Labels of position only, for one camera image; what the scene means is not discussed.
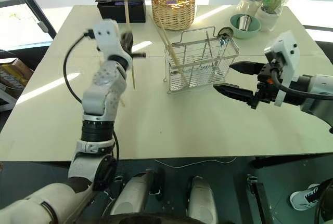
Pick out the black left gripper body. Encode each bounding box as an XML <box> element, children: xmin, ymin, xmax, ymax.
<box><xmin>119</xmin><ymin>32</ymin><xmax>135</xmax><ymax>55</ymax></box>

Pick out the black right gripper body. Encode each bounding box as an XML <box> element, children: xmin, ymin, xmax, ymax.
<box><xmin>250</xmin><ymin>57</ymin><xmax>285</xmax><ymax>110</ymax></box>

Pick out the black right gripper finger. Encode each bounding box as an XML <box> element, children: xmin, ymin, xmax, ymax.
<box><xmin>213</xmin><ymin>84</ymin><xmax>258</xmax><ymax>106</ymax></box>
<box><xmin>228</xmin><ymin>61</ymin><xmax>264</xmax><ymax>76</ymax></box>

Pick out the wooden chopstick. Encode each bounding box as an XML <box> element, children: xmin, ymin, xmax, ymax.
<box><xmin>124</xmin><ymin>0</ymin><xmax>136</xmax><ymax>90</ymax></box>
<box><xmin>155</xmin><ymin>17</ymin><xmax>189</xmax><ymax>86</ymax></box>

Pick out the metal spoon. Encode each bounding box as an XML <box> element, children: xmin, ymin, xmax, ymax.
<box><xmin>217</xmin><ymin>27</ymin><xmax>234</xmax><ymax>59</ymax></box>

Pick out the woven wicker basket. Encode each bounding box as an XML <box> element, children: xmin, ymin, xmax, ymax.
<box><xmin>151</xmin><ymin>0</ymin><xmax>200</xmax><ymax>31</ymax></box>

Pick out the mint green bowl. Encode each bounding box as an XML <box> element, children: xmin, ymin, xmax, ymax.
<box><xmin>229</xmin><ymin>13</ymin><xmax>262</xmax><ymax>39</ymax></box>

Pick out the black tissue box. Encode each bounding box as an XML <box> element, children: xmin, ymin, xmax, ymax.
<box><xmin>95</xmin><ymin>0</ymin><xmax>147</xmax><ymax>24</ymax></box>

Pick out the small metal cup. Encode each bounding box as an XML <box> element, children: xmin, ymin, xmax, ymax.
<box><xmin>236</xmin><ymin>14</ymin><xmax>254</xmax><ymax>32</ymax></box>

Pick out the silver robot right leg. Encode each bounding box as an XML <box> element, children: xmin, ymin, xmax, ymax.
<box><xmin>186</xmin><ymin>175</ymin><xmax>220</xmax><ymax>224</ymax></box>

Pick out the silver robot leg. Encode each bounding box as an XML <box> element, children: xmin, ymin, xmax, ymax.
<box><xmin>186</xmin><ymin>175</ymin><xmax>220</xmax><ymax>224</ymax></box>
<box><xmin>108</xmin><ymin>169</ymin><xmax>165</xmax><ymax>217</ymax></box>

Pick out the brown cardboard box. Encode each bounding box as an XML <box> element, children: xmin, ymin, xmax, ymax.
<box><xmin>0</xmin><ymin>57</ymin><xmax>35</xmax><ymax>112</ymax></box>

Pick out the white sneaker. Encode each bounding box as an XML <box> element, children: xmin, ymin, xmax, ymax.
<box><xmin>289</xmin><ymin>183</ymin><xmax>323</xmax><ymax>211</ymax></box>

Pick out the silver robot left leg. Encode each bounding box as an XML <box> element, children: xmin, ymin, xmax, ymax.
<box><xmin>108</xmin><ymin>169</ymin><xmax>165</xmax><ymax>217</ymax></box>

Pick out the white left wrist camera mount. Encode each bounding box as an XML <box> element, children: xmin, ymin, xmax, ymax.
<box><xmin>92</xmin><ymin>19</ymin><xmax>121</xmax><ymax>55</ymax></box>

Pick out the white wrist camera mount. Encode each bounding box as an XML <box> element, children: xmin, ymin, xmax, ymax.
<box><xmin>263</xmin><ymin>30</ymin><xmax>300</xmax><ymax>107</ymax></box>
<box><xmin>92</xmin><ymin>19</ymin><xmax>121</xmax><ymax>55</ymax></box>

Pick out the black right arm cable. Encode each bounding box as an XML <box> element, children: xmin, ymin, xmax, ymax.
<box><xmin>269</xmin><ymin>68</ymin><xmax>333</xmax><ymax>98</ymax></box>

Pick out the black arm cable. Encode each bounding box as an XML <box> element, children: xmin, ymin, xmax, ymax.
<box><xmin>269</xmin><ymin>68</ymin><xmax>333</xmax><ymax>98</ymax></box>
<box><xmin>63</xmin><ymin>28</ymin><xmax>96</xmax><ymax>104</ymax></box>

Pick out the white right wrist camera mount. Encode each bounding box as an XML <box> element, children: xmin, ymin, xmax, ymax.
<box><xmin>263</xmin><ymin>30</ymin><xmax>300</xmax><ymax>107</ymax></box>

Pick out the silver wire basket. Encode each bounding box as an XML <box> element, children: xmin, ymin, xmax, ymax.
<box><xmin>163</xmin><ymin>25</ymin><xmax>240</xmax><ymax>95</ymax></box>

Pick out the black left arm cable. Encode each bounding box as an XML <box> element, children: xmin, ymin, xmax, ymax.
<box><xmin>63</xmin><ymin>28</ymin><xmax>96</xmax><ymax>104</ymax></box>

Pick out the thin white floor cable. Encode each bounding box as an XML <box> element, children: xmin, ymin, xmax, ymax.
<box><xmin>153</xmin><ymin>156</ymin><xmax>238</xmax><ymax>169</ymax></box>

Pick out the black metal frame bar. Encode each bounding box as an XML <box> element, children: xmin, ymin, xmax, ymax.
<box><xmin>7</xmin><ymin>0</ymin><xmax>57</xmax><ymax>40</ymax></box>

